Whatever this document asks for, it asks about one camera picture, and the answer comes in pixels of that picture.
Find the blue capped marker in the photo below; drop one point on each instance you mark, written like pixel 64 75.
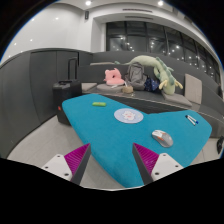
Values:
pixel 192 119

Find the beige cushion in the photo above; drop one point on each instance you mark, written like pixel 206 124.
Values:
pixel 193 89

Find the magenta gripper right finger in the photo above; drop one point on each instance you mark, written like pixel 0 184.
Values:
pixel 153 166

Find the green dragon plush toy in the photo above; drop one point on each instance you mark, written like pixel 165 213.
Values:
pixel 163 73

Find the grey backpack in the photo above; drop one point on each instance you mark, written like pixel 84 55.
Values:
pixel 135 76

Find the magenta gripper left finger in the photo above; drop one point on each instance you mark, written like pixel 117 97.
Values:
pixel 71 166

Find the green eraser block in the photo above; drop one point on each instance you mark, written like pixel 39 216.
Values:
pixel 100 104

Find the dark blue bag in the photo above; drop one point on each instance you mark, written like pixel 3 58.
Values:
pixel 151 85

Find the black capped marker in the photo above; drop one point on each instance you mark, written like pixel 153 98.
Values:
pixel 190 120

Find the black rolling suitcase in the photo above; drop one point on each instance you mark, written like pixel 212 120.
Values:
pixel 66 89

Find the pink plush toy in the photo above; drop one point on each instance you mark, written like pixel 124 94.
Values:
pixel 113 77

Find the grey sofa bench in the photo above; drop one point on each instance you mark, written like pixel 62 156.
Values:
pixel 211 108

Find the small woven basket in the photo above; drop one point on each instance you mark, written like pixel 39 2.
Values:
pixel 127 89

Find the round white mouse pad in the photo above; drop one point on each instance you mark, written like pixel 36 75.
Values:
pixel 128 116

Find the grey computer mouse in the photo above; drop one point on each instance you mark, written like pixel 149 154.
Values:
pixel 163 138

